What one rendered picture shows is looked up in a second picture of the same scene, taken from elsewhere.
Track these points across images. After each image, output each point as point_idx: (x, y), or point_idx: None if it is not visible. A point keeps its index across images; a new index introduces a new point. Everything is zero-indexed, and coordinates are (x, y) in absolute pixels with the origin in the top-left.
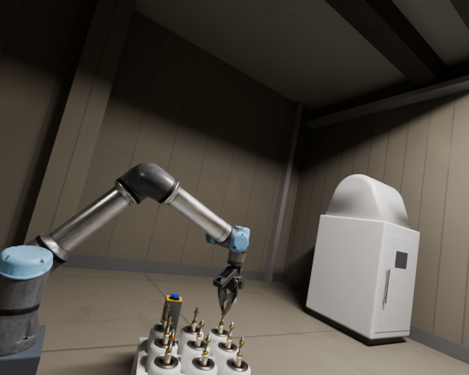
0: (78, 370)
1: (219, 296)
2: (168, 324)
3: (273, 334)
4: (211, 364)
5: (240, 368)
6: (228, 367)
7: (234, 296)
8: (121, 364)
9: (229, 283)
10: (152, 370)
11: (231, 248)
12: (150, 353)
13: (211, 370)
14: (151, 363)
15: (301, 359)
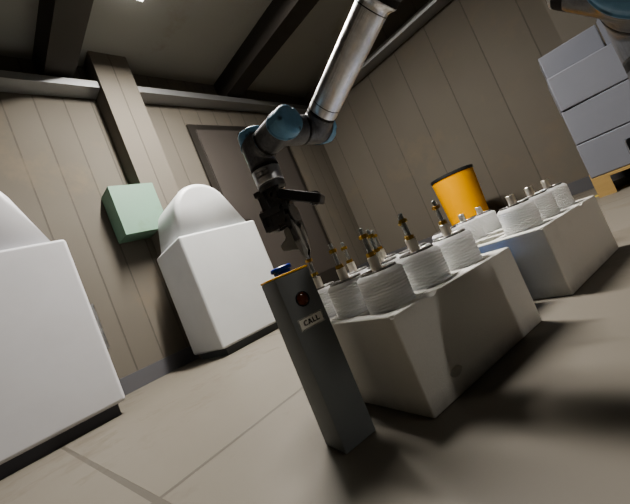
0: (543, 499)
1: (299, 236)
2: (405, 224)
3: (92, 468)
4: (407, 249)
5: (389, 255)
6: (396, 254)
7: (304, 228)
8: (398, 480)
9: (296, 212)
10: (471, 233)
11: (333, 132)
12: (442, 255)
13: None
14: (466, 231)
15: (192, 410)
